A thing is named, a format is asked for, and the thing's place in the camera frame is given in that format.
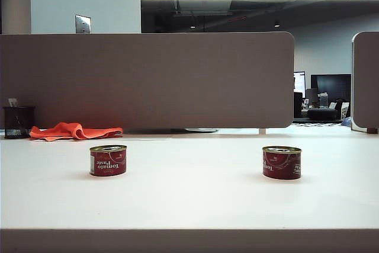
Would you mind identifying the red tomato paste can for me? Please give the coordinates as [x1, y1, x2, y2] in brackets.
[89, 144, 127, 177]
[262, 145, 302, 180]

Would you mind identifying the wide grey desk partition panel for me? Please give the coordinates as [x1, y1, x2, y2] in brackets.
[0, 31, 296, 130]

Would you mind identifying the black office chair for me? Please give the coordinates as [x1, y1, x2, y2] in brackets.
[294, 91, 304, 118]

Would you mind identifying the monitor with white screen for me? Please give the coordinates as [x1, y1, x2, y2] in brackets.
[294, 71, 306, 94]

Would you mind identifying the orange cloth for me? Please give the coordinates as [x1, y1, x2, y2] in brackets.
[28, 121, 124, 141]

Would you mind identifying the black round ottoman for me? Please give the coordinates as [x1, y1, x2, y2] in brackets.
[306, 108, 339, 120]

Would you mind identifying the large black monitor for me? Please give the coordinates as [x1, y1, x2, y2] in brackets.
[310, 73, 352, 100]

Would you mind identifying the black mesh pen holder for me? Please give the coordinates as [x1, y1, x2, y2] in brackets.
[2, 106, 36, 139]

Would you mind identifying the narrow grey desk partition panel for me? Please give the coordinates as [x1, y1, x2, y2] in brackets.
[351, 31, 379, 133]

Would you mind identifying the metal wall switch plate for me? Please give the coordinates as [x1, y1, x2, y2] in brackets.
[75, 14, 91, 34]

